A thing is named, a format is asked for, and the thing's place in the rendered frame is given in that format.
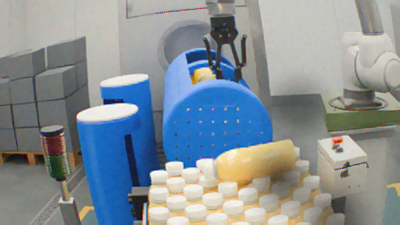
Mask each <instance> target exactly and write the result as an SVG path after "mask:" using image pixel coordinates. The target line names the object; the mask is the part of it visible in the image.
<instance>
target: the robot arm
mask: <svg viewBox="0 0 400 225"><path fill-rule="evenodd" d="M354 1H355V6H356V9H357V12H358V17H359V20H360V23H361V28H362V32H360V33H359V32H346V33H345V34H344V36H343V37H342V40H341V43H340V45H341V46H340V63H341V74H342V81H343V90H344V93H343V95H342V96H337V100H338V101H341V103H342V104H343V105H344V106H345V108H350V109H352V108H357V107H374V106H381V102H380V100H378V99H377V98H376V96H375V91H376V92H378V93H382V94H385V93H387V92H388V93H389V92H391V91H392V90H393V91H394V90H395V89H397V88H399V86H400V60H399V59H398V56H397V55H396V51H395V49H394V47H393V45H392V41H391V39H390V37H389V36H388V35H387V33H385V32H384V30H383V26H382V20H381V18H380V14H379V8H378V4H377V0H354ZM235 2H236V0H205V6H206V8H207V14H208V15H211V16H212V17H210V23H211V31H210V34H208V35H207V36H206V37H202V39H203V41H204V43H205V46H206V52H207V58H208V63H209V67H210V69H213V70H215V79H223V75H222V69H220V64H221V49H222V45H225V44H228V45H229V46H230V48H231V52H232V54H233V57H234V61H235V64H236V66H237V67H234V76H235V79H236V82H237V83H238V84H239V82H238V80H239V79H242V71H241V69H242V68H244V67H245V66H246V39H247V37H246V34H241V33H238V31H237V29H236V21H235V16H233V15H232V14H236V4H235ZM238 36H239V38H240V40H241V63H240V61H239V58H238V53H237V51H236V48H235V46H234V41H235V39H236V38H237V37H238ZM210 38H213V39H214V40H215V41H216V42H217V50H216V58H215V65H213V61H212V56H211V50H210V45H209V42H210V40H211V39H210Z"/></svg>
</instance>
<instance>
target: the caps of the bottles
mask: <svg viewBox="0 0 400 225"><path fill-rule="evenodd" d="M319 181H320V178H319V176H318V177H316V176H311V177H308V178H306V179H304V180H303V182H304V187H303V188H299V189H297V190H295V191H294V192H293V200H294V201H288V202H286V203H284V204H283V205H282V206H281V214H282V215H275V216H272V217H270V218H269V220H268V223H267V225H288V216H292V215H295V214H297V213H299V211H300V205H301V204H300V202H304V201H307V200H308V199H309V198H310V194H311V190H310V189H314V188H316V187H318V186H319V183H320V182H319ZM257 191H258V189H256V188H253V187H250V188H245V189H242V190H240V191H239V192H238V198H239V200H237V201H229V202H227V203H224V204H223V206H222V208H223V211H224V213H216V214H210V215H208V216H207V217H206V224H207V225H227V224H228V216H227V215H232V214H237V213H241V212H243V208H244V203H243V202H249V201H253V200H255V199H256V198H257ZM289 192H290V183H287V182H280V183H276V184H275V185H273V187H272V195H266V196H261V197H260V199H259V203H260V207H259V208H253V209H249V210H248V211H246V212H245V215H246V216H245V219H246V222H236V223H233V224H231V225H251V224H250V223H254V222H258V221H262V220H264V219H265V213H266V211H265V209H271V208H274V207H276V206H277V205H278V202H279V196H283V195H286V194H288V193H289ZM166 200H167V205H168V207H169V208H170V209H172V210H179V209H183V208H186V215H187V217H188V218H190V219H199V218H203V217H204V216H205V215H206V208H205V206H217V205H220V204H222V202H223V197H222V194H220V193H216V192H212V193H207V194H206V195H204V196H203V202H204V204H203V205H198V204H192V205H190V206H188V207H186V206H187V201H186V198H185V197H184V196H172V197H168V198H167V199H166ZM330 200H331V194H328V193H327V194H319V195H317V196H316V197H315V198H314V208H309V209H307V210H305V212H304V222H301V223H298V224H296V225H312V224H311V223H310V222H316V221H319V220H320V219H321V214H322V208H323V207H327V206H329V205H330ZM204 205H205V206H204ZM148 212H149V215H150V217H151V219H152V220H154V221H165V220H167V223H168V225H189V220H188V218H186V217H174V218H170V212H169V209H168V208H163V207H160V206H159V207H155V208H151V209H150V210H149V211H148ZM225 213H226V214H225ZM326 221H327V223H326V225H344V222H345V215H344V214H342V213H336V214H332V215H330V216H329V217H328V218H327V220H326ZM248 222H250V223H248Z"/></svg>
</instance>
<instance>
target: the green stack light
mask: <svg viewBox="0 0 400 225"><path fill-rule="evenodd" d="M44 158H45V164H46V171H47V175H48V176H49V177H50V178H54V179H60V178H62V179H63V178H67V177H68V176H70V175H71V174H72V170H71V164H70V160H69V155H68V151H67V152H66V153H64V154H58V155H45V154H44Z"/></svg>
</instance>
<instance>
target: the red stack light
mask: <svg viewBox="0 0 400 225"><path fill-rule="evenodd" d="M40 137H41V142H42V147H43V154H45V155H58V154H64V153H66V152H67V146H66V140H65V131H64V132H63V133H62V134H59V135H57V136H51V137H42V136H40Z"/></svg>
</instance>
